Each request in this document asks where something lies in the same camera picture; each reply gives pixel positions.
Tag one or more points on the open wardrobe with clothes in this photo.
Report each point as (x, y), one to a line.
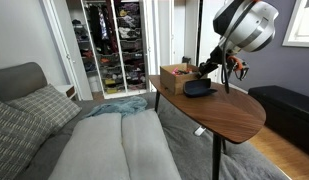
(110, 43)

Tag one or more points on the white nightstand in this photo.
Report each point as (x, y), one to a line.
(67, 90)

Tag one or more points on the grey headboard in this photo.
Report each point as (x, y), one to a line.
(17, 80)

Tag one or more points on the large plaid pillow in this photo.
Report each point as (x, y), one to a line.
(17, 136)

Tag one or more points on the brown cardboard box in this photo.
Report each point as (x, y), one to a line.
(174, 80)

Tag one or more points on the small plaid pillow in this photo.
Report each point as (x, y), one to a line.
(44, 106)

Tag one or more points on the wrist camera with orange mount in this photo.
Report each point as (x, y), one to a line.
(238, 66)

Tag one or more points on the black table leg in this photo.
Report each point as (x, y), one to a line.
(216, 156)
(157, 100)

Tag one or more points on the pink item in box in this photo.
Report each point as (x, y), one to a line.
(176, 70)

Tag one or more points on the light blue blanket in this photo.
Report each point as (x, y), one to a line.
(120, 106)

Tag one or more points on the grey glasses case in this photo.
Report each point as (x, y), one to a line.
(198, 88)

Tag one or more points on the white window frame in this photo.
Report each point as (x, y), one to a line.
(294, 33)

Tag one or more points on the white door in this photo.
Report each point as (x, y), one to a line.
(180, 33)

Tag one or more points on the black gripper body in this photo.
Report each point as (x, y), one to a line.
(212, 63)

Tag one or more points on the black item in box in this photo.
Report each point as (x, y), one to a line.
(186, 60)

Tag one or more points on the white power strip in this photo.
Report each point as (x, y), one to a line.
(199, 130)

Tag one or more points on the light grey cushion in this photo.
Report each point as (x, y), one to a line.
(147, 146)
(94, 150)

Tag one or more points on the black upholstered bench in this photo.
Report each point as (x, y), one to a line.
(287, 113)

